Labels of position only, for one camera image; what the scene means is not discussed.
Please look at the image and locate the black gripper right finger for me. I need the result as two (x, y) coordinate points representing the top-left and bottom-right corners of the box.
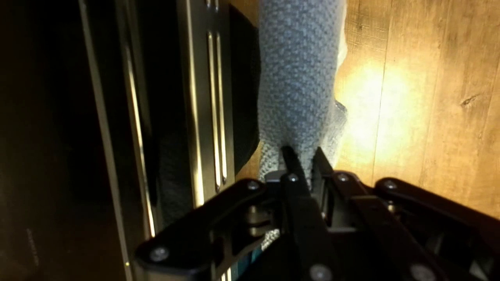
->
(313, 153), (500, 281)

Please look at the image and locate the black glass-top stove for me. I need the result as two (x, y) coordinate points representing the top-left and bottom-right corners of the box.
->
(0, 0), (258, 281)

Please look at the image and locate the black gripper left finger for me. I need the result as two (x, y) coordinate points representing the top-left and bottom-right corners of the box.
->
(133, 147), (335, 281)

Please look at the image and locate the light blue towel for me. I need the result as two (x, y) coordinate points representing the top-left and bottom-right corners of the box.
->
(258, 0), (347, 180)

